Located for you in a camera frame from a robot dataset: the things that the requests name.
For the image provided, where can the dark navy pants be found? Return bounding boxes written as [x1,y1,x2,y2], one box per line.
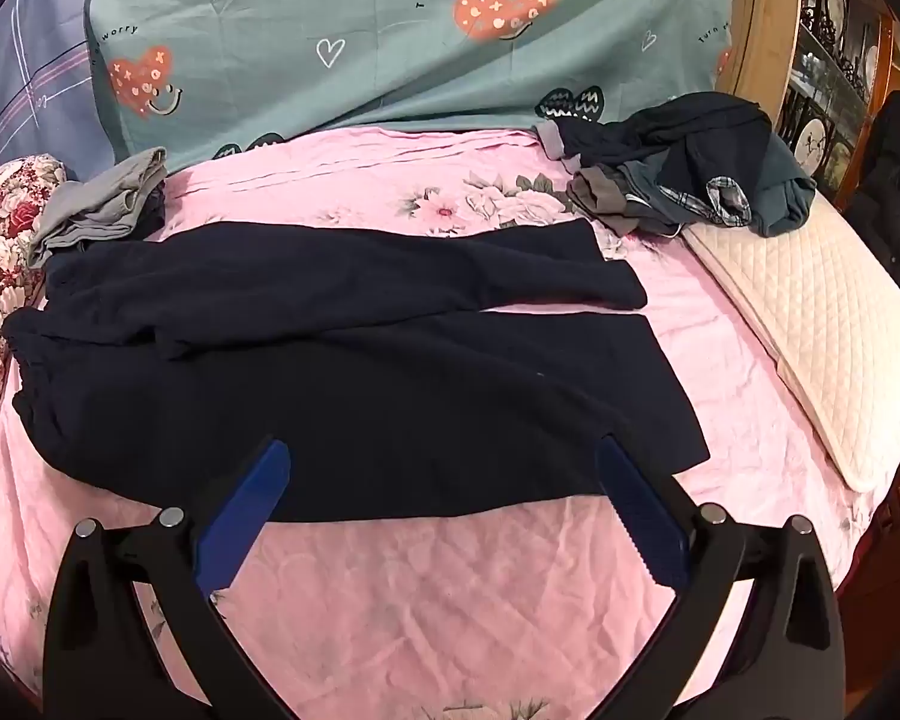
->
[4,221,712,524]

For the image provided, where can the white quilted pillow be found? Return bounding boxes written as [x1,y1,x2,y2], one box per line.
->
[681,187,900,494]

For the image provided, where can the teal heart-print quilt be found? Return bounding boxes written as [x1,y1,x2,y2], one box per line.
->
[82,0,742,170]

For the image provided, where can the pink floral bedsheet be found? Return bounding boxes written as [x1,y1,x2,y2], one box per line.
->
[0,124,900,720]

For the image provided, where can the black coat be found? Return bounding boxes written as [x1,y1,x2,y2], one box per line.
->
[844,82,900,316]

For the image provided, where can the navy folded garment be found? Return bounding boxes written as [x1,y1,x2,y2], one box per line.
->
[141,178,169,235]

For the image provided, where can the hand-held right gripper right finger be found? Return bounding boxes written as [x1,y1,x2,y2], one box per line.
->
[595,433,845,720]

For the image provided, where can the grey folded garment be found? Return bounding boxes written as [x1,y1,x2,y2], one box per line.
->
[26,147,169,268]

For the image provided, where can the pile of dark clothes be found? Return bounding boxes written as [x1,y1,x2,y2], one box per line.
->
[536,91,817,239]

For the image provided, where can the red floral quilt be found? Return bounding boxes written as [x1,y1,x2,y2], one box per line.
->
[0,154,68,608]

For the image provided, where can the wooden display cabinet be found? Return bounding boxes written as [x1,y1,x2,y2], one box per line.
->
[712,0,900,215]

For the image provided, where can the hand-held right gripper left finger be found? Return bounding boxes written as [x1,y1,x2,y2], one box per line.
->
[43,435,293,720]

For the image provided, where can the blue plaid pillow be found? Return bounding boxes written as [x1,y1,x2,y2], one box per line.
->
[0,0,102,181]

